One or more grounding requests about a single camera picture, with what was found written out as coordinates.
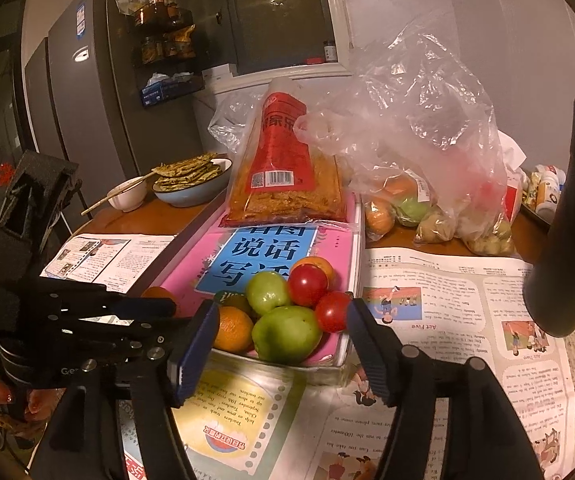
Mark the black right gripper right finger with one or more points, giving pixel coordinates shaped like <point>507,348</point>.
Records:
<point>406,379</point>

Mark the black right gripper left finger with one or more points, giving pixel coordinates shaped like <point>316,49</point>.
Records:
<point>163,380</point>

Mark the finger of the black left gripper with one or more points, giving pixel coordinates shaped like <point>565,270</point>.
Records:
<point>102,299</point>
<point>127,339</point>

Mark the red cherry tomato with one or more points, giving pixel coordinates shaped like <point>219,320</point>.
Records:
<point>306,285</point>
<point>331,311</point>

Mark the large green round fruit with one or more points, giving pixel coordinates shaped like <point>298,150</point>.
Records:
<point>286,335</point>

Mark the large orange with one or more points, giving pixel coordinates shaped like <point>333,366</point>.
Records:
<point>322,264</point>

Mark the person's left hand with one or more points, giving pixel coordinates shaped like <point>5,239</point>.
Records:
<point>41,404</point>

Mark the orange tangerine in tray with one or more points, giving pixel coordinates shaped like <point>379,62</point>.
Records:
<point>160,295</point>

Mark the wooden chopsticks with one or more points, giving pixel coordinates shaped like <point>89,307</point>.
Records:
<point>105,199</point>

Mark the small white bowl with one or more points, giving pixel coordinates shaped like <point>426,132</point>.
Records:
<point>129,195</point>

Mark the small brown-green fruit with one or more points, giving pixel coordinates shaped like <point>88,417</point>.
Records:
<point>233,299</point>

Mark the small orange tangerine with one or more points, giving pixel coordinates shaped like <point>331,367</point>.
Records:
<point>235,330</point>

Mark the pink Chinese workbook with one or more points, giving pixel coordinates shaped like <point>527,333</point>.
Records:
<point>217,260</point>

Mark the clear rectangular tray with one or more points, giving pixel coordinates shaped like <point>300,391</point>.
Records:
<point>328,364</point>

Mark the blue bowl of flatbread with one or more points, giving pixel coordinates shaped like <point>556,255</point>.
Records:
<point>193,181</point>

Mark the small green apple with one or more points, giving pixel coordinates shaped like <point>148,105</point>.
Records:
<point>265,291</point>

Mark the grey refrigerator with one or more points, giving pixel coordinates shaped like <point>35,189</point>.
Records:
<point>84,100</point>

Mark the red labelled dried food bag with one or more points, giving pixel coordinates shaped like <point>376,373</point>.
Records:
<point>278,178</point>

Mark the white medicine bottle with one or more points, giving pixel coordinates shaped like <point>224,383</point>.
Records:
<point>548,196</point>

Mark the clear plastic bag of produce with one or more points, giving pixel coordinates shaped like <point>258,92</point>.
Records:
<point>415,134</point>

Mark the small clear plastic bag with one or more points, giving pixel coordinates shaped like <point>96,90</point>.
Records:
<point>231,119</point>

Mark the shelf with jars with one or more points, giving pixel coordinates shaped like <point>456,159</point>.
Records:
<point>165,60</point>

